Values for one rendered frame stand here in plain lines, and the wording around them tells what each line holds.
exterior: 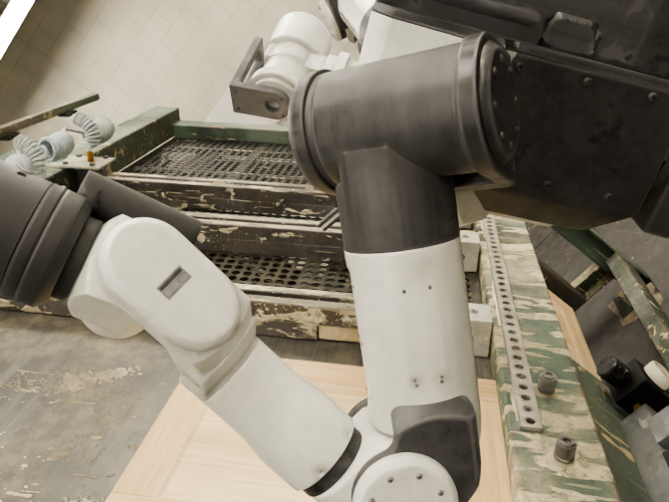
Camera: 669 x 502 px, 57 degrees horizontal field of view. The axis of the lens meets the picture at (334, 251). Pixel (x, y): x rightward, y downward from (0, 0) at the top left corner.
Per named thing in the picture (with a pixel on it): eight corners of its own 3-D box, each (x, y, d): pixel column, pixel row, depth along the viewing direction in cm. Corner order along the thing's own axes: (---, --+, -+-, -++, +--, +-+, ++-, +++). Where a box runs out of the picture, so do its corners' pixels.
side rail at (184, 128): (460, 169, 229) (463, 139, 225) (175, 151, 243) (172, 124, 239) (459, 163, 236) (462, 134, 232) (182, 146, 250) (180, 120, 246)
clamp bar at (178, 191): (471, 231, 158) (482, 138, 149) (40, 199, 174) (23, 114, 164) (469, 217, 167) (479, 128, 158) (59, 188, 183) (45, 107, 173)
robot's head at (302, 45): (354, 25, 68) (278, 4, 69) (332, 84, 63) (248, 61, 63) (345, 73, 74) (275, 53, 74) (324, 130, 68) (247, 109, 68)
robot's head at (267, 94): (322, 35, 66) (254, 25, 67) (300, 86, 61) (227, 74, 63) (323, 83, 71) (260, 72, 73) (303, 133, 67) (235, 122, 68)
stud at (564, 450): (574, 467, 77) (579, 448, 76) (555, 464, 77) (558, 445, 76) (570, 453, 79) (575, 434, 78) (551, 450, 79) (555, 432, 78)
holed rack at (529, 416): (543, 431, 83) (543, 428, 82) (520, 429, 83) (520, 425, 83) (474, 135, 231) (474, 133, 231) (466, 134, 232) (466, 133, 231)
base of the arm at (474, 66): (539, 175, 51) (523, 30, 48) (500, 212, 40) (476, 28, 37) (373, 193, 58) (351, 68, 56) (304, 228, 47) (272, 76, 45)
